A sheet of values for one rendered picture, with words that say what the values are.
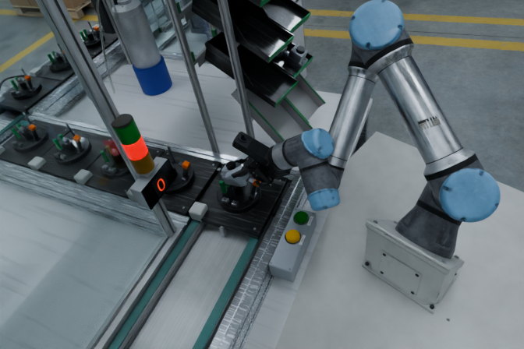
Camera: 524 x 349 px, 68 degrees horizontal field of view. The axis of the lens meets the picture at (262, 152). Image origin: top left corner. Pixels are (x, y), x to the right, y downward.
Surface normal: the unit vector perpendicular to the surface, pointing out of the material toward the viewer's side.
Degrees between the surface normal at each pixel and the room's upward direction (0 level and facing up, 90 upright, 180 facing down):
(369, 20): 40
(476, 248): 0
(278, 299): 0
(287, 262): 0
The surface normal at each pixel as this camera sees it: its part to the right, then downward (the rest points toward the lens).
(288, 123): 0.48, -0.29
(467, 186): -0.21, 0.13
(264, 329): -0.14, -0.72
